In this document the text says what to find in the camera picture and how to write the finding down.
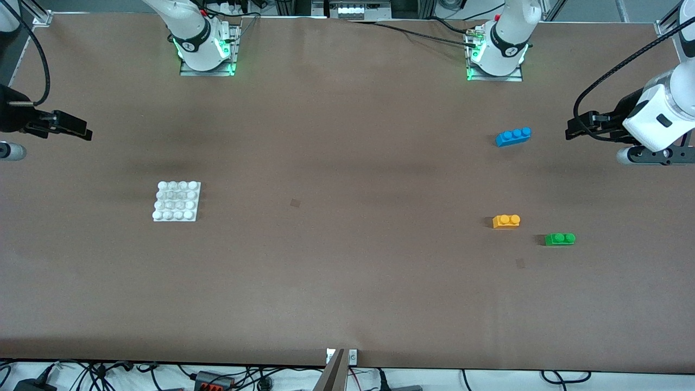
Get black power adapter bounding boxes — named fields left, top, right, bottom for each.
left=14, top=377, right=58, bottom=391

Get long black table cable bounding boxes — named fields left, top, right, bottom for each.
left=347, top=20, right=476, bottom=47

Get looped black floor cable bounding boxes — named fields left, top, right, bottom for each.
left=540, top=370, right=592, bottom=384

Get black box red connectors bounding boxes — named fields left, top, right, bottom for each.
left=194, top=371, right=236, bottom=391

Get short black table cable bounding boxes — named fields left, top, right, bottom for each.
left=425, top=16, right=484, bottom=36

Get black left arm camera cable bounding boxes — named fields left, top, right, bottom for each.
left=573, top=24, right=687, bottom=127

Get white power strip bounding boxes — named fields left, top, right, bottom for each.
left=328, top=0, right=391, bottom=21

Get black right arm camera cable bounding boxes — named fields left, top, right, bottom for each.
left=10, top=0, right=52, bottom=106

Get blue three-stud block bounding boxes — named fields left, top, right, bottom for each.
left=495, top=127, right=532, bottom=147

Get white studded base plate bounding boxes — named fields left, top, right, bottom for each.
left=152, top=181, right=201, bottom=223

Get grey slanted post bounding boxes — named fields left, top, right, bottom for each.
left=313, top=349, right=349, bottom=391

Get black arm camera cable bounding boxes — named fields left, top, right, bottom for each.
left=10, top=0, right=52, bottom=106
left=573, top=24, right=687, bottom=127

